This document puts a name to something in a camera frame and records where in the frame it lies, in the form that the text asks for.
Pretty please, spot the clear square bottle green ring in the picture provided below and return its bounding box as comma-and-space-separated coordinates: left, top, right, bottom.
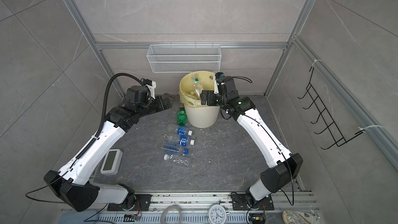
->
191, 74, 203, 99

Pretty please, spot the clear bottle blue cap bottom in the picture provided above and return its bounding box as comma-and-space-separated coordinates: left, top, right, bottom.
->
162, 142, 189, 156

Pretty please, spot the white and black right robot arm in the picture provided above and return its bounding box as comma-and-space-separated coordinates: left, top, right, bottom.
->
201, 72, 303, 207

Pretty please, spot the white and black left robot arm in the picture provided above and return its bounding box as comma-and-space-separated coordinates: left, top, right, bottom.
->
44, 73, 174, 212

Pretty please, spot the white bin with yellow bag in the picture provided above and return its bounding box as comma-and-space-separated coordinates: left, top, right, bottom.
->
179, 71, 220, 129

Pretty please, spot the green bottle near bin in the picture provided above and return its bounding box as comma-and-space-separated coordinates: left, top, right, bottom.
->
177, 105, 187, 126

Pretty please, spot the blue label bottle white cap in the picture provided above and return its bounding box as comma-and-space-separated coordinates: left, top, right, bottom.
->
167, 124, 193, 136

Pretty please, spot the white digital display device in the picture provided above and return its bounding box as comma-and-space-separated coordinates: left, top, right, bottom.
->
100, 149, 123, 176

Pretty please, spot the crushed clear bottle white cap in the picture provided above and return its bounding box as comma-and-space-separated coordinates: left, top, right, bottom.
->
163, 154, 191, 167

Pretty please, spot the clear tube loop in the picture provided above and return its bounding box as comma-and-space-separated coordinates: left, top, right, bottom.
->
160, 204, 183, 224

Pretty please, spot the white analog clock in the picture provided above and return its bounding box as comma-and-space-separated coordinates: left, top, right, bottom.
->
208, 204, 228, 224

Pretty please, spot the white wire mesh basket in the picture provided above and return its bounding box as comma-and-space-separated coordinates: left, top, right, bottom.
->
147, 44, 222, 73

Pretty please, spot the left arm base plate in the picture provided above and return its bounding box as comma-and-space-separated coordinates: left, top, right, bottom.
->
107, 194, 152, 212

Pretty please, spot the black wire hook rack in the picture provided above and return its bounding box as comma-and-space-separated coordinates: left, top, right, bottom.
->
297, 67, 365, 150

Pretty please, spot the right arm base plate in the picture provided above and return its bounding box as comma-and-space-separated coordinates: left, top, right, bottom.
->
230, 192, 275, 211

